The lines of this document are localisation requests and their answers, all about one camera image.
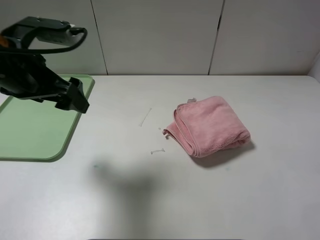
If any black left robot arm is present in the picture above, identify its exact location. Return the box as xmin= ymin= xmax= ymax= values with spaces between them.
xmin=0 ymin=28 xmax=90 ymax=114

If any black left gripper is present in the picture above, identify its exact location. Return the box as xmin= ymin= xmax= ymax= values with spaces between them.
xmin=0 ymin=53 xmax=90 ymax=114

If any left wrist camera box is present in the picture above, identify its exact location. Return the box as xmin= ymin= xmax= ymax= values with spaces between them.
xmin=0 ymin=16 xmax=88 ymax=51

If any pink terry towel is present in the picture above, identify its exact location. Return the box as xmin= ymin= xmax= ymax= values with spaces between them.
xmin=162 ymin=96 xmax=251 ymax=158

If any green plastic tray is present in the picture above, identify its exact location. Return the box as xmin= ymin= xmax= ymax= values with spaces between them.
xmin=0 ymin=74 xmax=96 ymax=162

